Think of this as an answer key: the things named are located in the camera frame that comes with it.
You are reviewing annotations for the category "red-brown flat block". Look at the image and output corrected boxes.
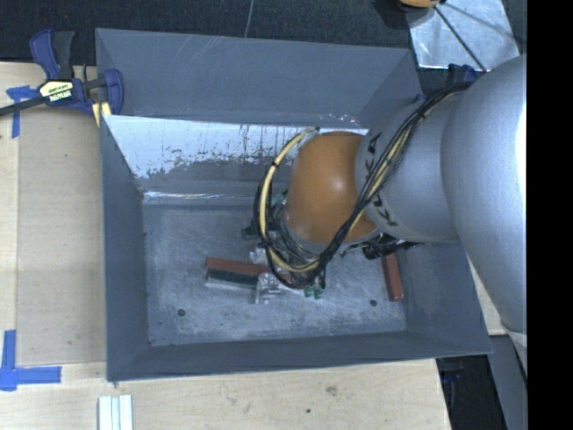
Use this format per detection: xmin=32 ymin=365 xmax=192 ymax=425
xmin=381 ymin=252 xmax=406 ymax=303
xmin=204 ymin=256 xmax=271 ymax=279

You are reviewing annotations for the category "grey metal bin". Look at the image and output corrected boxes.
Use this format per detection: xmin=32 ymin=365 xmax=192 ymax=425
xmin=94 ymin=28 xmax=494 ymax=383

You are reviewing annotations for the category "pale wood flat board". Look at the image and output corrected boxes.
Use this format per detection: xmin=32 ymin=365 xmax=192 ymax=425
xmin=16 ymin=105 xmax=108 ymax=367

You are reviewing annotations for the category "black cylinder on white bracket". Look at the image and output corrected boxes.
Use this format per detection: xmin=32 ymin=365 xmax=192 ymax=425
xmin=361 ymin=235 xmax=411 ymax=261

